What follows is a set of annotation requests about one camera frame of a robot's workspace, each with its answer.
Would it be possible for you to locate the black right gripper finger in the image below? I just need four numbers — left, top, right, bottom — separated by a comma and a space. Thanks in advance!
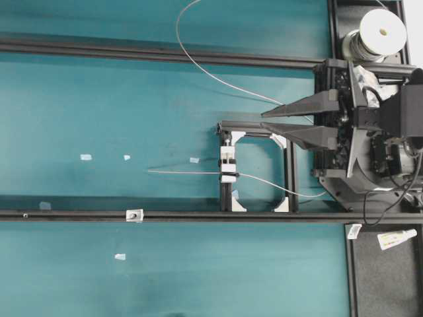
260, 122, 338, 151
261, 89, 338, 118

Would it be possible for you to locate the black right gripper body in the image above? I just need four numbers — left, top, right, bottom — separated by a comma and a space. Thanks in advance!
312, 59, 367, 178

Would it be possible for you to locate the thin grey steel wire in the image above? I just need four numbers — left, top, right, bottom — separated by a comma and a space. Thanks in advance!
147, 0, 384, 199

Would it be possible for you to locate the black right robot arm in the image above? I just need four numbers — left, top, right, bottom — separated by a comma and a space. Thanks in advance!
261, 59, 422, 213

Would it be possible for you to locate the grey metal fitting with hole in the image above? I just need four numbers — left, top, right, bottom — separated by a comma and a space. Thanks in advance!
126, 209, 144, 223

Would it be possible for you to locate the clear plastic bag of screws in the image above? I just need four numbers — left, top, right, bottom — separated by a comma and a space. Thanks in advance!
353, 65, 399, 108

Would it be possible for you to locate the small white label tag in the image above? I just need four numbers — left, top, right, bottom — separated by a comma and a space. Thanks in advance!
346, 223, 362, 240

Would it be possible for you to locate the white glue tube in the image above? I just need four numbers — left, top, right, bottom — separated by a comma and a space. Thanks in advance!
377, 229, 418, 250

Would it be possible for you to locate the blue tape piece far left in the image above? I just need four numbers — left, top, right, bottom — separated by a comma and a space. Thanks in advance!
80, 154, 93, 161

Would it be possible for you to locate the white wire spool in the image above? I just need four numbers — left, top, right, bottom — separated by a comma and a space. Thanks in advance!
342, 9, 407, 63

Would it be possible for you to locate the black square wire holder frame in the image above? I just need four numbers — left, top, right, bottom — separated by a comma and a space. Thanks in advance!
217, 121, 299, 213

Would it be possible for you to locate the white wire clamp block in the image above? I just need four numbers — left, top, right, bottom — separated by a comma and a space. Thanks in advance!
219, 146, 237, 184

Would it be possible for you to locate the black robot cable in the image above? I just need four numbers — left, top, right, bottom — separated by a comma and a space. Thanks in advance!
362, 138, 423, 227

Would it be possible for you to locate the black base frame right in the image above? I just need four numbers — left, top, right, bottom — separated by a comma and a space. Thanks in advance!
327, 1, 422, 316

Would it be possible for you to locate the lower black aluminium rail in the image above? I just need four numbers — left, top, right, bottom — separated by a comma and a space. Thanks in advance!
1, 210, 422, 225

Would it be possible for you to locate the black aluminium rail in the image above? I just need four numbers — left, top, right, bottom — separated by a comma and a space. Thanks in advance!
1, 210, 422, 225
0, 31, 417, 77

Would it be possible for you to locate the blue tape piece on rail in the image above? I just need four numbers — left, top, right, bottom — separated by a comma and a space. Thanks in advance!
39, 201, 52, 211

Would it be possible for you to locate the upper black aluminium rail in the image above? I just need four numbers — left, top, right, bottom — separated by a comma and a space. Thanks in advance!
0, 31, 417, 77

